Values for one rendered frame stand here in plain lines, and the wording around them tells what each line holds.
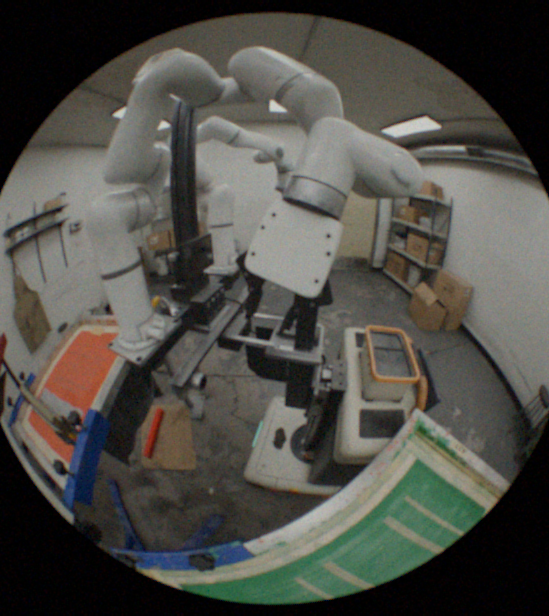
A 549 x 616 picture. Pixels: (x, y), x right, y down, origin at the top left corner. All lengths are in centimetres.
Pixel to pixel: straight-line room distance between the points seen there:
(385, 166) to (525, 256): 297
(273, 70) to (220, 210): 53
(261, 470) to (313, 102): 125
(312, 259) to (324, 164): 11
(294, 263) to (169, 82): 34
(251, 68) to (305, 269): 30
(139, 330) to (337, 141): 45
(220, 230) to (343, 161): 55
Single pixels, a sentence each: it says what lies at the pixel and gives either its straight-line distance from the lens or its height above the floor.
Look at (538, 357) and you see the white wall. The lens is 314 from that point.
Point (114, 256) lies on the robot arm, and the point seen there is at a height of 133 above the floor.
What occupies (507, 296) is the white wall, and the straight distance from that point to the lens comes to 320.
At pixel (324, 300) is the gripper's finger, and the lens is 26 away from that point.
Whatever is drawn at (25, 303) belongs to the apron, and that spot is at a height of 105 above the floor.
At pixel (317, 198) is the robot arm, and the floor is 139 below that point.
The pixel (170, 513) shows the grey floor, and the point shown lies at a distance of 154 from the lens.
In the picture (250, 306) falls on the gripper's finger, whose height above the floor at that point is 124.
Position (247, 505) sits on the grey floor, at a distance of 140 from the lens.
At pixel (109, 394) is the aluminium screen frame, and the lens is 65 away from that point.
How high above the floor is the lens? 139
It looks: 31 degrees down
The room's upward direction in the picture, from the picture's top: straight up
